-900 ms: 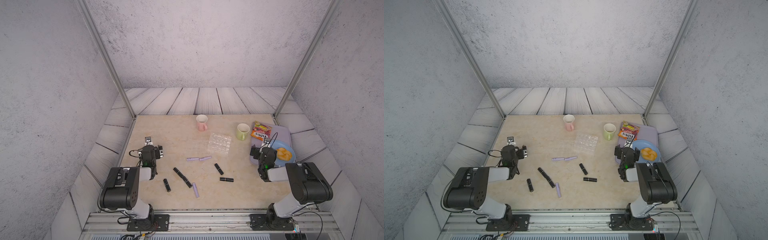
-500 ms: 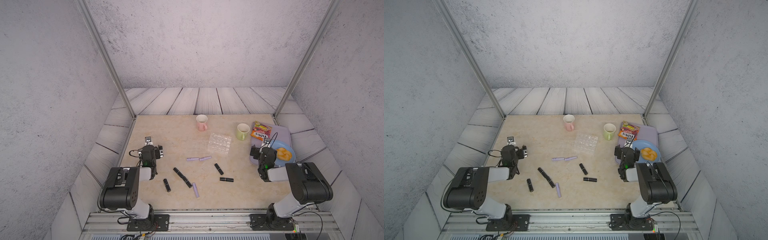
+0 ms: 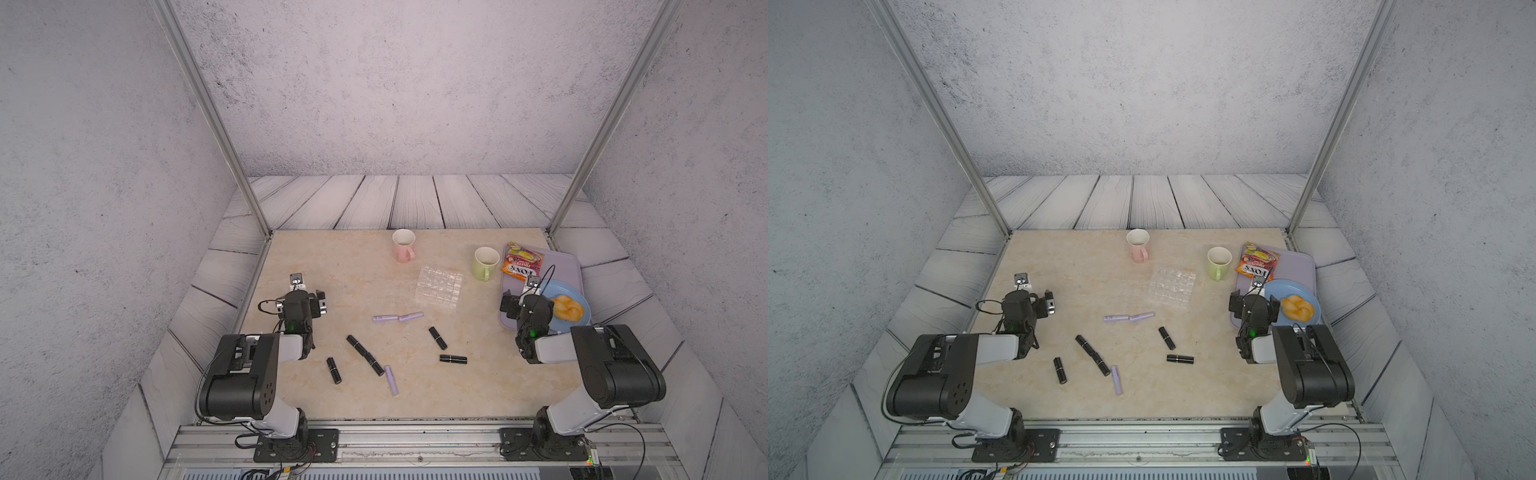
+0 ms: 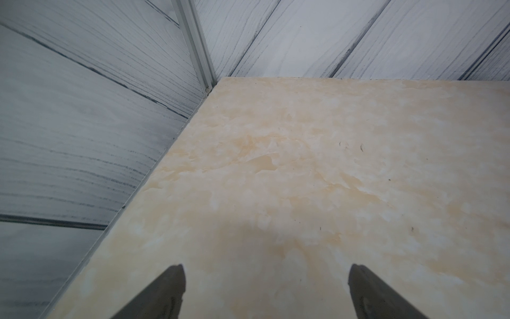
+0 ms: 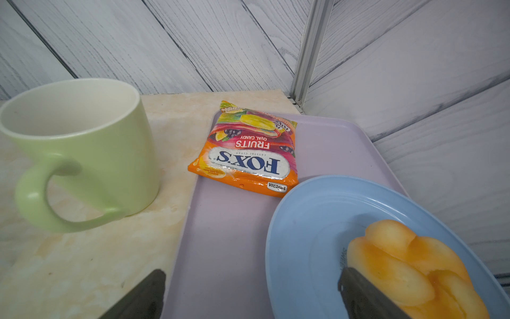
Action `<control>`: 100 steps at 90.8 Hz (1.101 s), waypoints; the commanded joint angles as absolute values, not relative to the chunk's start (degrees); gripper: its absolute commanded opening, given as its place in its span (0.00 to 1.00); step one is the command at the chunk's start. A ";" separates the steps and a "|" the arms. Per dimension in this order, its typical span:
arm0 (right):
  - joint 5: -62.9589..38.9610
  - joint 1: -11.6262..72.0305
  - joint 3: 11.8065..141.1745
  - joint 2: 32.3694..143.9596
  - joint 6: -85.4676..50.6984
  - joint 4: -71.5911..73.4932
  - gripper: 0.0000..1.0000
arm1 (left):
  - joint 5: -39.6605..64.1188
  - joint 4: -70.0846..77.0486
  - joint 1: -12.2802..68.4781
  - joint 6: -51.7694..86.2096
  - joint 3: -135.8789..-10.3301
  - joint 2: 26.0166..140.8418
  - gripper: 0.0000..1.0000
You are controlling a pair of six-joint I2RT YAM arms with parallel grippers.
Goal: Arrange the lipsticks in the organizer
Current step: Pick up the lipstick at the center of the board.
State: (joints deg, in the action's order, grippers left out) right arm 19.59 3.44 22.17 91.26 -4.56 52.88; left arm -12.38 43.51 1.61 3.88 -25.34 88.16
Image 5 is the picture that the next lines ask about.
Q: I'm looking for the Fox's fruits candy bag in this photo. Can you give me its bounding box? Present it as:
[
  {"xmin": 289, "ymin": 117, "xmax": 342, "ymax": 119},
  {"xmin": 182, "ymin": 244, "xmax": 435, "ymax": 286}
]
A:
[{"xmin": 188, "ymin": 101, "xmax": 299, "ymax": 198}]

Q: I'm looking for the right aluminium frame post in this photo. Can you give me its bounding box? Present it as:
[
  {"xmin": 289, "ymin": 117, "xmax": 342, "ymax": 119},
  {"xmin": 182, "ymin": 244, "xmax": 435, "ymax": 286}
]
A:
[{"xmin": 290, "ymin": 0, "xmax": 335, "ymax": 110}]

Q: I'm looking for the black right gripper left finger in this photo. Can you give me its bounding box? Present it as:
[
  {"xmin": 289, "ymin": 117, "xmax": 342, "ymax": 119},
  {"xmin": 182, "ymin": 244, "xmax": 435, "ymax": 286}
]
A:
[{"xmin": 100, "ymin": 269, "xmax": 166, "ymax": 319}]

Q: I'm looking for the light green ceramic mug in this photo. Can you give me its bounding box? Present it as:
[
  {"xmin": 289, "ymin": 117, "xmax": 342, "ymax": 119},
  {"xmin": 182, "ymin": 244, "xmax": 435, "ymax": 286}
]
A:
[{"xmin": 1, "ymin": 78, "xmax": 160, "ymax": 233}]

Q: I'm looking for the light blue plate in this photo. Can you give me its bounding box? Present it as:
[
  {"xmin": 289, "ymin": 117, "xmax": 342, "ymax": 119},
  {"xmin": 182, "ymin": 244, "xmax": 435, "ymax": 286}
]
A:
[{"xmin": 266, "ymin": 175, "xmax": 509, "ymax": 318}]

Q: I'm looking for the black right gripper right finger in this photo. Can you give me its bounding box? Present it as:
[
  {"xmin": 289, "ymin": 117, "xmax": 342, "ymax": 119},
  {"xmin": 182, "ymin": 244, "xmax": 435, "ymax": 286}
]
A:
[{"xmin": 338, "ymin": 267, "xmax": 410, "ymax": 319}]

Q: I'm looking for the yellow braided bread bun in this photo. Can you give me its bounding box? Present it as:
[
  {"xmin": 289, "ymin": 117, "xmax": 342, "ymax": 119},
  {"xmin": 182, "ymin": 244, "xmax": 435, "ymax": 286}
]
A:
[{"xmin": 347, "ymin": 219, "xmax": 490, "ymax": 318}]

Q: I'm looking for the lilac plastic tray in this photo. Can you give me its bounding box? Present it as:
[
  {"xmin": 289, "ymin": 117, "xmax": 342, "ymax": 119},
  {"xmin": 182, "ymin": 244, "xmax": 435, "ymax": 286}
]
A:
[{"xmin": 162, "ymin": 114, "xmax": 403, "ymax": 318}]

